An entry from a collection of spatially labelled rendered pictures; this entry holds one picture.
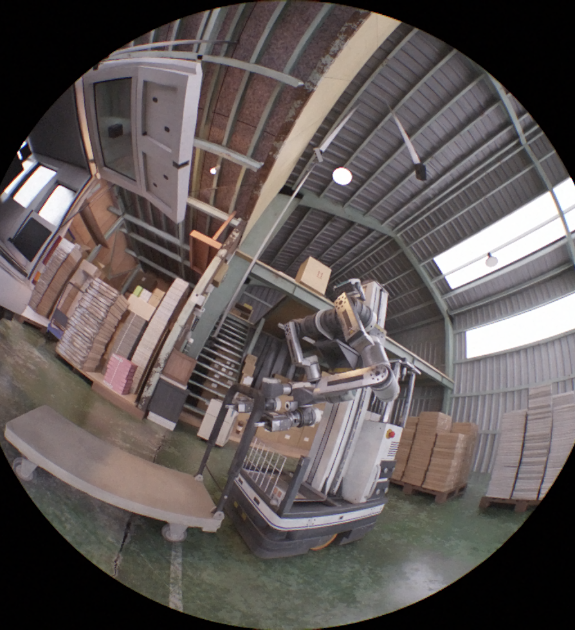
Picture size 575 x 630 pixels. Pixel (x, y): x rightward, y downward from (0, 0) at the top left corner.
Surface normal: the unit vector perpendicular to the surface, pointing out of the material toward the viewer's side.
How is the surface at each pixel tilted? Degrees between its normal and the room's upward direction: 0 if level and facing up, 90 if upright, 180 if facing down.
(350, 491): 90
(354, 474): 90
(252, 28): 180
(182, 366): 90
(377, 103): 159
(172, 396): 90
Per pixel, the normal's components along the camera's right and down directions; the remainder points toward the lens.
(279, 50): -0.33, 0.85
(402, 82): 0.00, 0.96
